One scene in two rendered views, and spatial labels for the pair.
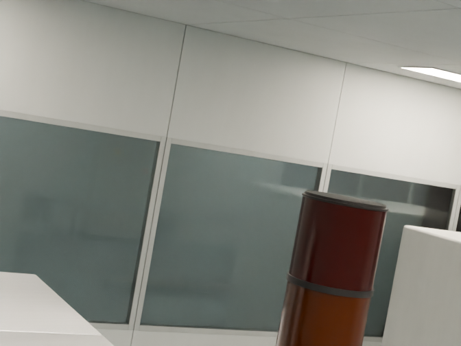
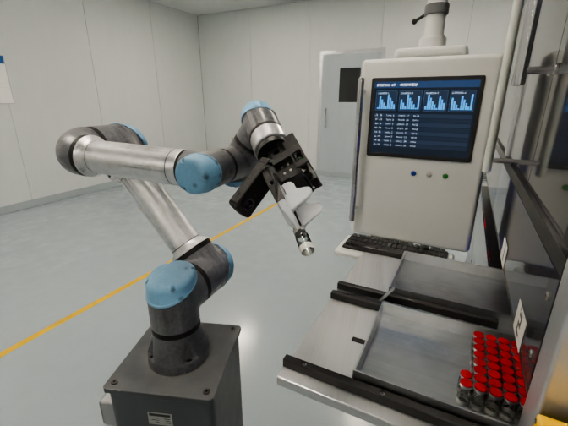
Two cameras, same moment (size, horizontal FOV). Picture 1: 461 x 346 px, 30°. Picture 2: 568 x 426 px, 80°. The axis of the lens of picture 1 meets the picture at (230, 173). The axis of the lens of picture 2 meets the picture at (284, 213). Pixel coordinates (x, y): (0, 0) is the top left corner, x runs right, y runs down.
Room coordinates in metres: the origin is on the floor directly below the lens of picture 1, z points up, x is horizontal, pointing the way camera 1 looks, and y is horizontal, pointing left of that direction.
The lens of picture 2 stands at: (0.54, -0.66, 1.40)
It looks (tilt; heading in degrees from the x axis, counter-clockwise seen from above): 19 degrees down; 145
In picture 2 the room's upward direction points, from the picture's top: straight up
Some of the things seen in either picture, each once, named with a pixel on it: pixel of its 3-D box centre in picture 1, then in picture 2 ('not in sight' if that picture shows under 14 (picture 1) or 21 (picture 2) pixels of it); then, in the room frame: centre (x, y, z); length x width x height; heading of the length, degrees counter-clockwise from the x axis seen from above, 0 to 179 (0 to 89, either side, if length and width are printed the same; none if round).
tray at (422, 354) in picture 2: not in sight; (453, 363); (0.28, -0.07, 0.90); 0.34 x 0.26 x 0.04; 28
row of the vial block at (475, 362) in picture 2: not in sight; (477, 367); (0.32, -0.05, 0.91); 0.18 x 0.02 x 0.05; 118
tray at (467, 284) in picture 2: not in sight; (458, 285); (0.12, 0.23, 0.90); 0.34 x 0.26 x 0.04; 28
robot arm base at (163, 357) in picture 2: not in sight; (177, 336); (-0.19, -0.48, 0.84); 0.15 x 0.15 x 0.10
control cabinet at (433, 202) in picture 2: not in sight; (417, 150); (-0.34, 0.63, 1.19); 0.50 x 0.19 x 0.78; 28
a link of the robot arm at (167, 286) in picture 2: not in sight; (175, 294); (-0.19, -0.48, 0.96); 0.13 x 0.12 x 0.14; 123
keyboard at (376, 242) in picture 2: not in sight; (394, 248); (-0.26, 0.44, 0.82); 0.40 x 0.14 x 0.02; 28
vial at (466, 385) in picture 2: not in sight; (464, 391); (0.33, -0.13, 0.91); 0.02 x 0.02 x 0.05
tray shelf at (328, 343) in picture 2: not in sight; (423, 319); (0.14, 0.05, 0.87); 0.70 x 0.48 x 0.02; 118
